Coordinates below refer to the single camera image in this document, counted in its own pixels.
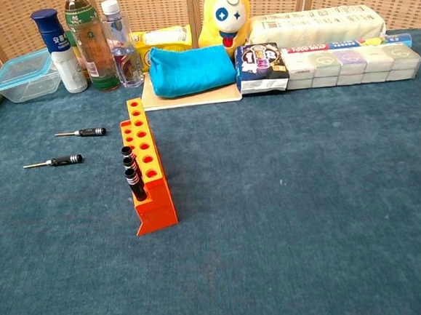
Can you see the yellow snack box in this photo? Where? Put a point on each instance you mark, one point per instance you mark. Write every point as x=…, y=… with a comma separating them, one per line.
x=164, y=37

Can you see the blue felt table cover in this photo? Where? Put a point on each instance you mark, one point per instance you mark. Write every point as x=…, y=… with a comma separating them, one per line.
x=274, y=232

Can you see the orange bit holder rack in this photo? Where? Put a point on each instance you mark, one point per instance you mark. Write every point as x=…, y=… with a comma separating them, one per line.
x=156, y=205

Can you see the folded blue cloth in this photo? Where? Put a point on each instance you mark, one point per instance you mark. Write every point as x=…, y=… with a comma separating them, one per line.
x=189, y=71

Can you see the rattan folding screen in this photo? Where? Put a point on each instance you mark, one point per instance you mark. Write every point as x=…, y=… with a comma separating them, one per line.
x=147, y=5

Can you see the plastic food wrap box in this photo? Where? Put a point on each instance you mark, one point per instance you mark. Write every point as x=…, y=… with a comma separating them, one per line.
x=333, y=45

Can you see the yellow plush toy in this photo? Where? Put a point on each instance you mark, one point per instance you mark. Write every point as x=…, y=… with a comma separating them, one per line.
x=228, y=17

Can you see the purple sanitary pad pack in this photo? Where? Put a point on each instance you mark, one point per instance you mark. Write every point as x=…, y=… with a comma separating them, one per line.
x=257, y=62

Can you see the beige wooden board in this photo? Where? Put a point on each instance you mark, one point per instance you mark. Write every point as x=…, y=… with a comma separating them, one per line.
x=191, y=100

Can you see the white bottle blue cap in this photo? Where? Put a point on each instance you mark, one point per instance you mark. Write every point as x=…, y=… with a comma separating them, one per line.
x=68, y=66

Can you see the green label tea bottle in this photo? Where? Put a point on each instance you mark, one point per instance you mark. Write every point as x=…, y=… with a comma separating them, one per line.
x=94, y=46

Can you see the large white tissue pack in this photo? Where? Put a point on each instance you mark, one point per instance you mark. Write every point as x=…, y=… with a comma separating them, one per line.
x=317, y=25

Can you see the clear container blue lid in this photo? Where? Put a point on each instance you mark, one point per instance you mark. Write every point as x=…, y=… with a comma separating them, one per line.
x=26, y=81

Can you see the dark green pack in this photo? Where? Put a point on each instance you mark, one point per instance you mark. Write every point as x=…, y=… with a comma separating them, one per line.
x=70, y=39

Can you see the clear water bottle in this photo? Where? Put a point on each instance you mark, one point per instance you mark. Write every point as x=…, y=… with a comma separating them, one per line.
x=121, y=40

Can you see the pastel pocket tissue multipack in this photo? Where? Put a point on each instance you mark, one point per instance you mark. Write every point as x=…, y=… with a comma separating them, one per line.
x=353, y=66

